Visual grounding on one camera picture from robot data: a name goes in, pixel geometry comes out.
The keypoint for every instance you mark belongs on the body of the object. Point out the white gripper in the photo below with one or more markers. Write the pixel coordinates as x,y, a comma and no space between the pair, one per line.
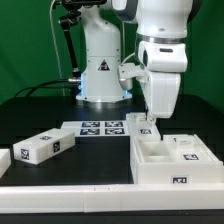
160,92

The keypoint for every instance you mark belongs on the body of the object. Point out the white cabinet door panel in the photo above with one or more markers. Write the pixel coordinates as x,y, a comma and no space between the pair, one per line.
183,148
140,126

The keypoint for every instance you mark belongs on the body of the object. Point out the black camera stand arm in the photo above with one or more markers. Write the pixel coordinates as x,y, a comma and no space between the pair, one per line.
72,18

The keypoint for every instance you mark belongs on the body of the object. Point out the white cabinet body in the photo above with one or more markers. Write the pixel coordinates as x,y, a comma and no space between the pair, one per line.
151,163

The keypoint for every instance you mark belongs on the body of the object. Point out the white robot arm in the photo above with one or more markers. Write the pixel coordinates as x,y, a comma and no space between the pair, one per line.
159,49

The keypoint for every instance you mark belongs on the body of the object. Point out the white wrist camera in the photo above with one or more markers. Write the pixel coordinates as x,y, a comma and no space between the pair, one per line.
128,71

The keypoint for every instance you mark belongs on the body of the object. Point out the white base marker plate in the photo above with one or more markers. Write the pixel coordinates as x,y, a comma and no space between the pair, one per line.
97,128

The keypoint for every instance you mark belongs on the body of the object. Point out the white workspace border frame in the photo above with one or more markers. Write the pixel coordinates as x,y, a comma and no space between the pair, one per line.
109,198

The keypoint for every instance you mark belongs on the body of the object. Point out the white cabinet top block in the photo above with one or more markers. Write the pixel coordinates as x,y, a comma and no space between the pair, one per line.
43,146

